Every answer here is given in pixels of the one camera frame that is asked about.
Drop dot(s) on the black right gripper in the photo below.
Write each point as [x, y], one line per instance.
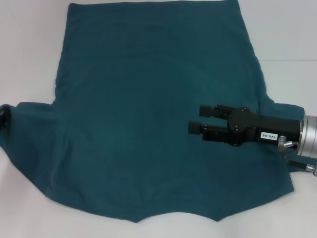
[267, 129]

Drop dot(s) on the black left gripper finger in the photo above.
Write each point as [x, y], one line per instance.
[2, 120]

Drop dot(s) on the teal blue t-shirt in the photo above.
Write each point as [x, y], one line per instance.
[138, 99]

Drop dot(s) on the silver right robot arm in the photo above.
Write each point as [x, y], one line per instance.
[309, 136]

